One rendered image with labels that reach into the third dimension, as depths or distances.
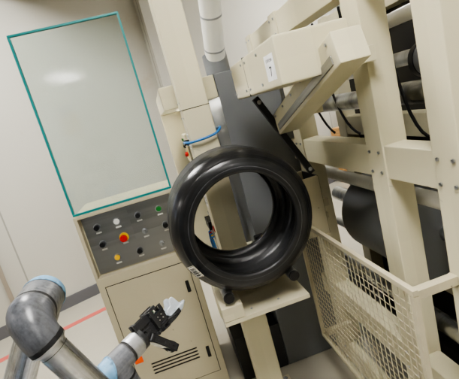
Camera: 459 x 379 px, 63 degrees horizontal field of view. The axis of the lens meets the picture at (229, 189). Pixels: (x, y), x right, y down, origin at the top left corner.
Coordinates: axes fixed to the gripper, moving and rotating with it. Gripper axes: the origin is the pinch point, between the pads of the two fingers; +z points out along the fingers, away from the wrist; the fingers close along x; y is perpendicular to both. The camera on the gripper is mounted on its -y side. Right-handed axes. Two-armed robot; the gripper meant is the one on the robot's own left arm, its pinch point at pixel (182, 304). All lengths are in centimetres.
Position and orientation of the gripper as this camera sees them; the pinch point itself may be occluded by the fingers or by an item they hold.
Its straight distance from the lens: 141.1
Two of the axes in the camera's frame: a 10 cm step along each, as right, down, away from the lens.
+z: 5.4, -4.4, 7.1
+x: -6.1, 3.7, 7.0
